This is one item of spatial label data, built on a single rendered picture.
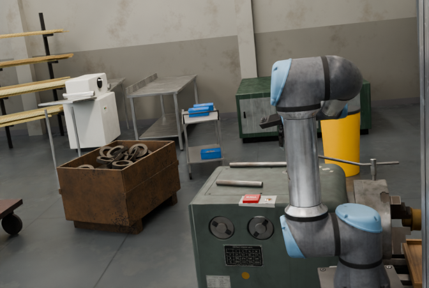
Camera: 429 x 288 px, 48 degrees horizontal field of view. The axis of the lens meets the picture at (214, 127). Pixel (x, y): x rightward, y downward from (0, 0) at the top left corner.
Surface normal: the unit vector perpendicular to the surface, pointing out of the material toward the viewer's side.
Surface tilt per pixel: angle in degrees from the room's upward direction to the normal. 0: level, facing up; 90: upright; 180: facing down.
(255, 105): 90
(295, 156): 86
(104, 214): 90
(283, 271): 90
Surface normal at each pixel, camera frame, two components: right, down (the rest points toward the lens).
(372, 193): -0.21, -0.73
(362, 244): -0.07, 0.22
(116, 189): -0.40, 0.24
